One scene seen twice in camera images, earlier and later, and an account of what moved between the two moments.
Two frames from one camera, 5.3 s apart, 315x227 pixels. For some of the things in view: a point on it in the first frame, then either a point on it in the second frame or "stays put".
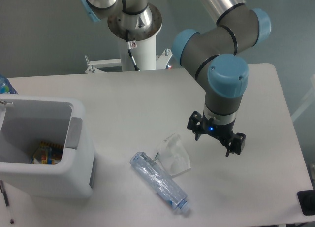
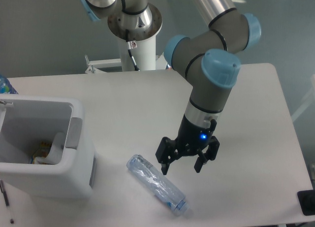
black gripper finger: [235, 143] → [211, 154]
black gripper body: [219, 131] → [192, 137]
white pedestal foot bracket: [162, 62] stays put
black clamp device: [306, 199] stays put
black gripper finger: [192, 124] → [168, 151]
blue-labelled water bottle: [6, 87] stays put
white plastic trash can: [25, 121] stays put
